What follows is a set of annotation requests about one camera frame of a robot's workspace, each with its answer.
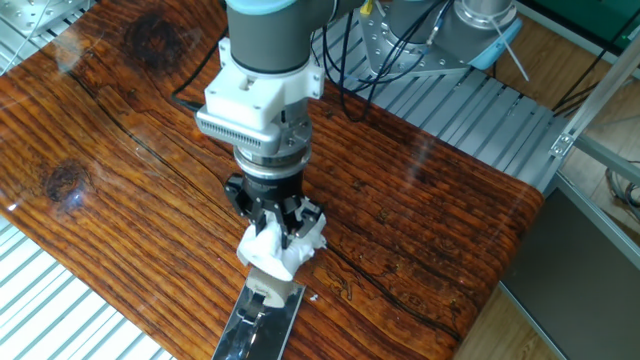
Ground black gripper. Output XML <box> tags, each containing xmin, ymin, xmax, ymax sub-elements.
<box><xmin>223</xmin><ymin>169</ymin><xmax>324</xmax><ymax>250</ymax></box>

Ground shiny metal tray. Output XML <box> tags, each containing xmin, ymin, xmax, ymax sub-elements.
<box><xmin>211</xmin><ymin>279</ymin><xmax>307</xmax><ymax>360</ymax></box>

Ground glossy wood grain mat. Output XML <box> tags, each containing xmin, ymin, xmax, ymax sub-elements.
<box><xmin>0</xmin><ymin>0</ymin><xmax>545</xmax><ymax>360</ymax></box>

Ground white zip tie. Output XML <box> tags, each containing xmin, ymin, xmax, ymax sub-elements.
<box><xmin>489</xmin><ymin>17</ymin><xmax>530</xmax><ymax>82</ymax></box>

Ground grey panel board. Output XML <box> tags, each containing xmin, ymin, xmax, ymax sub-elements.
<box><xmin>499</xmin><ymin>187</ymin><xmax>640</xmax><ymax>360</ymax></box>

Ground perforated metal plate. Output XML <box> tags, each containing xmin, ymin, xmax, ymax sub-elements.
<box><xmin>0</xmin><ymin>0</ymin><xmax>94</xmax><ymax>37</ymax></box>

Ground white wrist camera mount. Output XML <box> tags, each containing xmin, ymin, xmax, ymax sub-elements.
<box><xmin>194</xmin><ymin>37</ymin><xmax>326</xmax><ymax>157</ymax></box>

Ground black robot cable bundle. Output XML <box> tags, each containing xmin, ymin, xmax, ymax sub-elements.
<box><xmin>309</xmin><ymin>0</ymin><xmax>451</xmax><ymax>124</ymax></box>

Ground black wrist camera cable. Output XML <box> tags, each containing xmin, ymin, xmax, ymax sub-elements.
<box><xmin>171</xmin><ymin>27</ymin><xmax>231</xmax><ymax>114</ymax></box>

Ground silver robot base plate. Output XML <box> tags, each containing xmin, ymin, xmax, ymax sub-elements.
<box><xmin>358</xmin><ymin>3</ymin><xmax>471</xmax><ymax>76</ymax></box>

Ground cable with metal connector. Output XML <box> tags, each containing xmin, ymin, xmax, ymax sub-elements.
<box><xmin>422</xmin><ymin>0</ymin><xmax>454</xmax><ymax>51</ymax></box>

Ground aluminium frame rail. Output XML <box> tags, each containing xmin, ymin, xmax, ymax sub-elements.
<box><xmin>574</xmin><ymin>133</ymin><xmax>640</xmax><ymax>185</ymax></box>
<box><xmin>552</xmin><ymin>171</ymin><xmax>640</xmax><ymax>271</ymax></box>

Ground aluminium frame post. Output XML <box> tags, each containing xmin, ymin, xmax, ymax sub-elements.
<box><xmin>549</xmin><ymin>34</ymin><xmax>640</xmax><ymax>159</ymax></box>

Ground thin black cable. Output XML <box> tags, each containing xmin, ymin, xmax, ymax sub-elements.
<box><xmin>552</xmin><ymin>19</ymin><xmax>640</xmax><ymax>114</ymax></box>

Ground coiled cables on floor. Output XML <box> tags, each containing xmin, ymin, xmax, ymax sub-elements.
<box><xmin>604</xmin><ymin>164</ymin><xmax>640</xmax><ymax>222</ymax></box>

